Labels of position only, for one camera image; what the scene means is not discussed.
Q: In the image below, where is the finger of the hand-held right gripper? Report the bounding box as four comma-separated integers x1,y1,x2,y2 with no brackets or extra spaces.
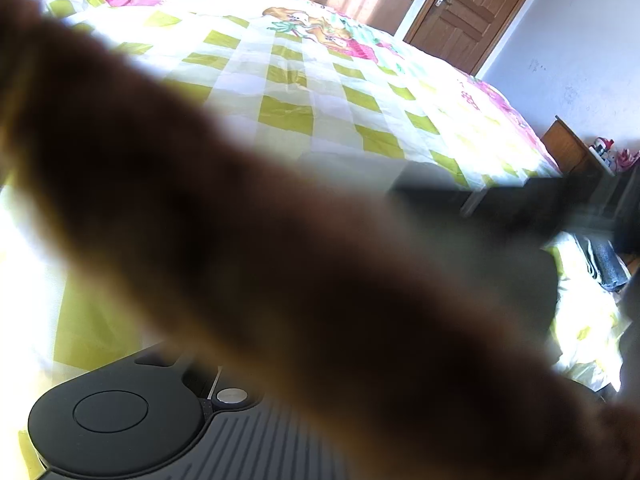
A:
389,172,572,237

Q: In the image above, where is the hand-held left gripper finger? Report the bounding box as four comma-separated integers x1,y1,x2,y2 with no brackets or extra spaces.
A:
131,342,251,411

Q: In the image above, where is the wooden bedside cabinet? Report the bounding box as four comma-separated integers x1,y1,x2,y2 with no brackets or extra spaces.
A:
541,115,603,181

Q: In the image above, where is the small figurine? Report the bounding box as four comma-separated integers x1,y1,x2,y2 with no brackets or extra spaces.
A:
589,136,620,172

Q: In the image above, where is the black white striped cloth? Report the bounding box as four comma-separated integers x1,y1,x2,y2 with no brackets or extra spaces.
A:
572,232,632,293

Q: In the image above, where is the black television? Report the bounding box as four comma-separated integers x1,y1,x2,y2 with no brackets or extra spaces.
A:
597,162,640,257

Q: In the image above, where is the brown fuzzy cloth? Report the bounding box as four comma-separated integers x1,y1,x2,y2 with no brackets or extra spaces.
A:
0,0,640,480

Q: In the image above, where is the wooden door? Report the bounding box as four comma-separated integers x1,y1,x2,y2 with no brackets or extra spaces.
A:
404,0,545,77

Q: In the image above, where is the checked printed blanket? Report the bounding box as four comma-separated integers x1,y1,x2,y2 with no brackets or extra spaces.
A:
0,0,623,396

